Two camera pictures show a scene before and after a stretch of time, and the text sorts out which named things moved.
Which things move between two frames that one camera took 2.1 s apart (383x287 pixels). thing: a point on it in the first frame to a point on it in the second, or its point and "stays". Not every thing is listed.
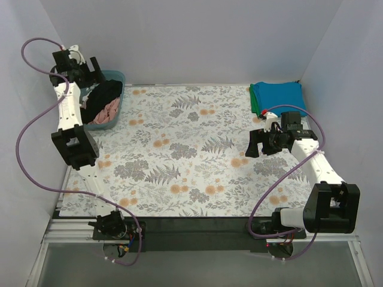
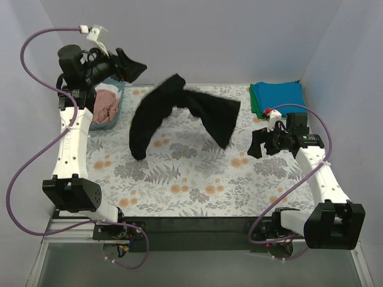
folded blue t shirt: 273,94 stays
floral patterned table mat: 181,153 stays
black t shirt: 102,95 to 217,115
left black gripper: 90,74 to 120,64
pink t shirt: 108,114 stays
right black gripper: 260,142 stays
